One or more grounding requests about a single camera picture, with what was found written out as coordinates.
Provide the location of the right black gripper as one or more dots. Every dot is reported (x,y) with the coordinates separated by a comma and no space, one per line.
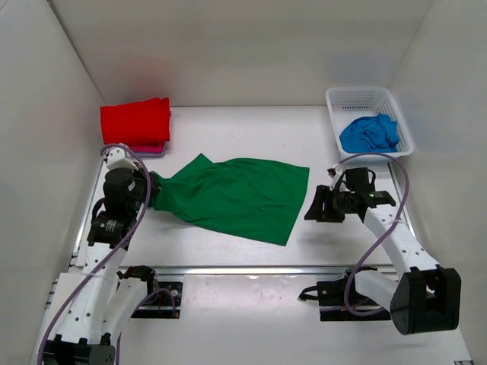
(319,210)

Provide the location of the green t-shirt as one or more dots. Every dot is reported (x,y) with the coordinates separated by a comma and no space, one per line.
(250,198)

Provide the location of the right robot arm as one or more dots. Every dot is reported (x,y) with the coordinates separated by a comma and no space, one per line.
(425,297)

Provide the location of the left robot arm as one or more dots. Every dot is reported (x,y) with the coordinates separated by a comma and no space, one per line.
(87,326)

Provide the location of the pink folded t-shirt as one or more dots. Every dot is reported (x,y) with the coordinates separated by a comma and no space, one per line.
(149,149)

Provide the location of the red folded t-shirt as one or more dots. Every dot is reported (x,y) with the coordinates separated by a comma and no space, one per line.
(136,124)

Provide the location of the blue crumpled t-shirt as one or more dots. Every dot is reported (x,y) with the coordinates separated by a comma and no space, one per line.
(370,134)

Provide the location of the white plastic basket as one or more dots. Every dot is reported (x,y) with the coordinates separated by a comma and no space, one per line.
(346,104)

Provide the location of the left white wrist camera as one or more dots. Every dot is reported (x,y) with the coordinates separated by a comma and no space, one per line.
(116,157)

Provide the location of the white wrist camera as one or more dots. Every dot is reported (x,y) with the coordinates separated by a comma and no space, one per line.
(116,157)
(338,179)

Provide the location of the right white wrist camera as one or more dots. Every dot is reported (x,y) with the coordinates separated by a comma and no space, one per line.
(338,179)

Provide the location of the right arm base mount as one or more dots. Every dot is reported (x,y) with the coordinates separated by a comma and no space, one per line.
(328,293)

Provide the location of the aluminium table rail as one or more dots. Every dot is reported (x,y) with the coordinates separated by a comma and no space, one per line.
(172,247)

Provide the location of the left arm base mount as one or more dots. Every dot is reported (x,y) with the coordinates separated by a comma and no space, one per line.
(164,297)

